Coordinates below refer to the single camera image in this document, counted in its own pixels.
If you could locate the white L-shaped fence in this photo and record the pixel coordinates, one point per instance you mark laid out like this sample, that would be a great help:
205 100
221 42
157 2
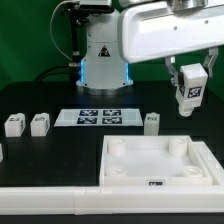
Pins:
115 200

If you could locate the white part at left edge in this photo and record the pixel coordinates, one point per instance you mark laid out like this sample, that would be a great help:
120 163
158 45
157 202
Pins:
1 153

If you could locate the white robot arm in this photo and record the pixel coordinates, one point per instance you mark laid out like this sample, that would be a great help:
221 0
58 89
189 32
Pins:
103 71

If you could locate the white square tabletop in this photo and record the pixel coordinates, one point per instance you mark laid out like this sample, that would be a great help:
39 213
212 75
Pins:
152 161

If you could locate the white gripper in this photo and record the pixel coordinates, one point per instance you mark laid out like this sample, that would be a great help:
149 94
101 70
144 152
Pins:
152 30

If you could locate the white marker plate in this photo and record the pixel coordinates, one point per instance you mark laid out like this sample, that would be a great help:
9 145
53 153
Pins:
98 117

